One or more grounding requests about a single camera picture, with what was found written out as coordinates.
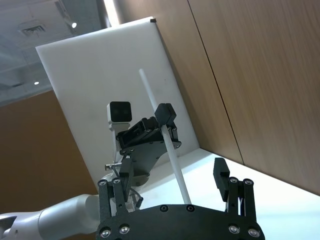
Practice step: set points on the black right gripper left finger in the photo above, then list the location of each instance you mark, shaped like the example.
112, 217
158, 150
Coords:
126, 180

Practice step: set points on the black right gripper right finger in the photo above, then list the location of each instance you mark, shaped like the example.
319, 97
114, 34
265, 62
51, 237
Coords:
221, 175

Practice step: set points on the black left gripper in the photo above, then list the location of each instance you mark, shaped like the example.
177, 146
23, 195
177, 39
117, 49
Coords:
145, 160

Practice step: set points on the thin white plastic rod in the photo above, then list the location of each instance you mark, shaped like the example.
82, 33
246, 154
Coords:
150, 92

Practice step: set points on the large white flat board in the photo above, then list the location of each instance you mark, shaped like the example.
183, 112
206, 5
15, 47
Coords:
100, 70

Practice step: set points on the small black corner clip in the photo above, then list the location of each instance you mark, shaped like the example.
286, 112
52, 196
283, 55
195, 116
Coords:
152, 20

